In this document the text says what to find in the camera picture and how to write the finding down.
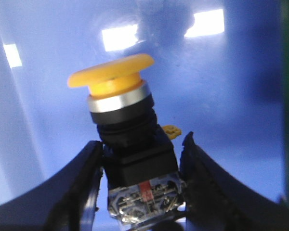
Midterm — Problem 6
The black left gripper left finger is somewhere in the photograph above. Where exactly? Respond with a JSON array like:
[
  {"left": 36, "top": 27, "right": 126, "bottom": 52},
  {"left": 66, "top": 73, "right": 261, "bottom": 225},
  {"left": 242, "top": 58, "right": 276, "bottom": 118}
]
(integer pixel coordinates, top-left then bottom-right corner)
[{"left": 0, "top": 141, "right": 103, "bottom": 231}]

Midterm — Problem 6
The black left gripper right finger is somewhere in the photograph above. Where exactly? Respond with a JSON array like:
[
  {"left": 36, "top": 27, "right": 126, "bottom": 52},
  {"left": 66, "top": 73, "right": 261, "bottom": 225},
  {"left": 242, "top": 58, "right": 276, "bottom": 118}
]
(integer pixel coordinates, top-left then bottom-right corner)
[{"left": 180, "top": 132, "right": 289, "bottom": 231}]

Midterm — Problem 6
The yellow mushroom push button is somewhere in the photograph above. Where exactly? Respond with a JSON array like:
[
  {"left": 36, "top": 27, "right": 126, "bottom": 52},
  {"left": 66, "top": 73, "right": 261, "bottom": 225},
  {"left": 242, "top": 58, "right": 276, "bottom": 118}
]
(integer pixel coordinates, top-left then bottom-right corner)
[{"left": 67, "top": 53, "right": 184, "bottom": 231}]

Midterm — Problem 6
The blue plastic bin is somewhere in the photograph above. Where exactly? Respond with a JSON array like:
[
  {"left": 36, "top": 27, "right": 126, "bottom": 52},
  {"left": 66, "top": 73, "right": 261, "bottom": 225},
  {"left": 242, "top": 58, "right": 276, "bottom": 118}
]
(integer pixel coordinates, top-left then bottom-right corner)
[{"left": 0, "top": 0, "right": 289, "bottom": 231}]

